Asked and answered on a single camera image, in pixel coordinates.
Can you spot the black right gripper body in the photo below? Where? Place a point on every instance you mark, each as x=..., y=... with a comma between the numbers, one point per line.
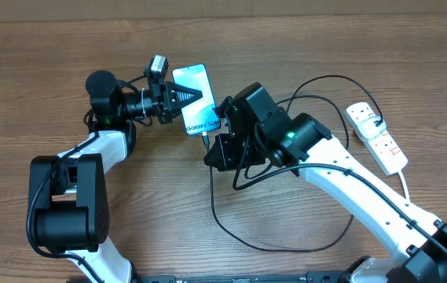
x=239, y=153

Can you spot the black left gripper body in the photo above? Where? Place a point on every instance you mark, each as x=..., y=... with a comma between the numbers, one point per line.
x=158, y=98

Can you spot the blue Galaxy smartphone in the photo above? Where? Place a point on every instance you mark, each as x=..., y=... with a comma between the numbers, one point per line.
x=199, y=116

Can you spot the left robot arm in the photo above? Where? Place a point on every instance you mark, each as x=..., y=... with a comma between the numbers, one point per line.
x=67, y=213

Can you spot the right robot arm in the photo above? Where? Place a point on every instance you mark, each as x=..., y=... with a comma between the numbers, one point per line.
x=261, y=130

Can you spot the white USB charger plug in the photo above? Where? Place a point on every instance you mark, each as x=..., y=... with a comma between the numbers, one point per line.
x=370, y=128

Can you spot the white power strip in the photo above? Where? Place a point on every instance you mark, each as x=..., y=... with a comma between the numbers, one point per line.
x=384, y=148

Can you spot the brown cardboard backboard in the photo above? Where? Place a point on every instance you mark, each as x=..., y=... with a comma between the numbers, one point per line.
x=75, y=10

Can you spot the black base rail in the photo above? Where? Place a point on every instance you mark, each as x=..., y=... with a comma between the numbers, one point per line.
x=324, y=276

